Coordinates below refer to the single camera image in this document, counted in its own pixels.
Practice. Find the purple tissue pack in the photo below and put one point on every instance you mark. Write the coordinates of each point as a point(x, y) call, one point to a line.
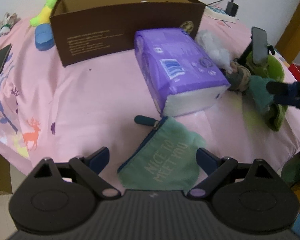
point(181, 77)

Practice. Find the white plastic bag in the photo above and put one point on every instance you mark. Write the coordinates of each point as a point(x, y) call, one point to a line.
point(211, 44)

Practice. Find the white rabbit plush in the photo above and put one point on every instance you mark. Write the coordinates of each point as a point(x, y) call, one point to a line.
point(8, 23)

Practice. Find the black charger adapter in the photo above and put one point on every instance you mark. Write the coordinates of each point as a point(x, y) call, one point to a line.
point(231, 9)

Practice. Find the red box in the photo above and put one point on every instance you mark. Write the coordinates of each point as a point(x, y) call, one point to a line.
point(295, 71)

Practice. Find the white power strip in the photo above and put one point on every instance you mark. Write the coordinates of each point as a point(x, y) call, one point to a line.
point(219, 14)

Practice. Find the green plush toy with antennae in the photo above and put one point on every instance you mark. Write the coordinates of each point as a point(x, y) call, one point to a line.
point(272, 69)

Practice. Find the teal zipper pouch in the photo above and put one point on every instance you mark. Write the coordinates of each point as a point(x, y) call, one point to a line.
point(166, 158)

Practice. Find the brown cardboard box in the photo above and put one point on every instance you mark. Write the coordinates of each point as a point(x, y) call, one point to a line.
point(84, 29)

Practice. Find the small doll with hat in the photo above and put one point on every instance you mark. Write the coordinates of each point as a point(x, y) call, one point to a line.
point(239, 78)

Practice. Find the teal knitted cloth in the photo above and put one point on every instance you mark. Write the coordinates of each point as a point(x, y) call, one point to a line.
point(273, 113)

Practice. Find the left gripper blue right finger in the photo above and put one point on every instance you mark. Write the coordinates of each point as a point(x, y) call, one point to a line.
point(207, 161)

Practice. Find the green yellow caterpillar plush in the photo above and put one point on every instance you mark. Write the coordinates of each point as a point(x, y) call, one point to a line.
point(44, 16)

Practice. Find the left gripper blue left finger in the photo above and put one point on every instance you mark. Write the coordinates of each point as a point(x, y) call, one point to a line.
point(98, 160)

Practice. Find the blue glasses case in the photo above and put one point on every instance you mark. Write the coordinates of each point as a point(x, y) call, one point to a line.
point(44, 37)

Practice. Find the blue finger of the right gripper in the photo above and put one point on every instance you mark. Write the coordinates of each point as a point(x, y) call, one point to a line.
point(285, 93)

